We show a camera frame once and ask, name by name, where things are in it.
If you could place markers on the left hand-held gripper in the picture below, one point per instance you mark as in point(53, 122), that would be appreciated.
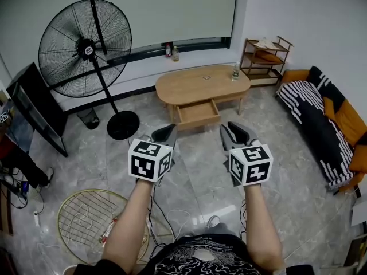
point(143, 165)

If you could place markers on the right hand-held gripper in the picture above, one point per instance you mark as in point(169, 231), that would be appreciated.
point(252, 165)

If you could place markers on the person's right forearm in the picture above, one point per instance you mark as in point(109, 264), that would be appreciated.
point(261, 228)

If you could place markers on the person's left forearm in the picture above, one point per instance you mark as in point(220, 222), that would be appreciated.
point(126, 225)

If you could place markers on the wooden coffee table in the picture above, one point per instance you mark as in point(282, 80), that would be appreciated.
point(189, 82)

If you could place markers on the clear green label water bottle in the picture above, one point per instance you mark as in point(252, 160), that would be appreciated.
point(235, 73)

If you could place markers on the wooden shelf rack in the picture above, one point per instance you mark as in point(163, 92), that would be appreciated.
point(263, 78)

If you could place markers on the small silver packet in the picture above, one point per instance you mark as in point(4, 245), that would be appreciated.
point(207, 77)

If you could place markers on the black mesh waste bin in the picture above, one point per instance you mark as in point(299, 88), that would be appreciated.
point(89, 119)

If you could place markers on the black white striped blanket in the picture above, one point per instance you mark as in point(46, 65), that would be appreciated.
point(312, 110)

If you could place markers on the yellow drink bottle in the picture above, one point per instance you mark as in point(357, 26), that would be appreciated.
point(175, 55)

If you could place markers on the red label bottle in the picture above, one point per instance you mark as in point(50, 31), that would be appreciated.
point(168, 51)

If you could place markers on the person's right shoe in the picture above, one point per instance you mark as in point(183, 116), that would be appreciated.
point(213, 220)

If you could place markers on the person's shoe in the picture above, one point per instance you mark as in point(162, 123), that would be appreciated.
point(50, 176)
point(213, 220)

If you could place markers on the person's blue jeans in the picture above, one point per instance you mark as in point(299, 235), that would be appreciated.
point(225, 229)

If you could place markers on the crumpled beige cloth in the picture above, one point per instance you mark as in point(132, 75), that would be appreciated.
point(266, 43)

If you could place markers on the red white packet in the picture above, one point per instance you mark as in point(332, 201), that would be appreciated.
point(109, 231)

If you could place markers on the orange sofa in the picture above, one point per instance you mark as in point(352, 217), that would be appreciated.
point(347, 116)

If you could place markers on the black standing fan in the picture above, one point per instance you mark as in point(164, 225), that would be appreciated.
point(86, 49)

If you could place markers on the person's black printed shirt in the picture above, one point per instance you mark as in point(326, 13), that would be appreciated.
point(200, 256)

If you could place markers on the white roller blind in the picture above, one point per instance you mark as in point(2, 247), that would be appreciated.
point(172, 10)

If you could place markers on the black framed monitor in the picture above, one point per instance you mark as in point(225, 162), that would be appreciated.
point(37, 105)

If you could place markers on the small blue device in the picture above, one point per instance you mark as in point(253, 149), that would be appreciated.
point(25, 188)

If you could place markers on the white power strip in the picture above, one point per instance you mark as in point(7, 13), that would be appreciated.
point(36, 218)

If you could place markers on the black window frame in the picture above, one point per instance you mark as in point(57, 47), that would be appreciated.
point(200, 43)

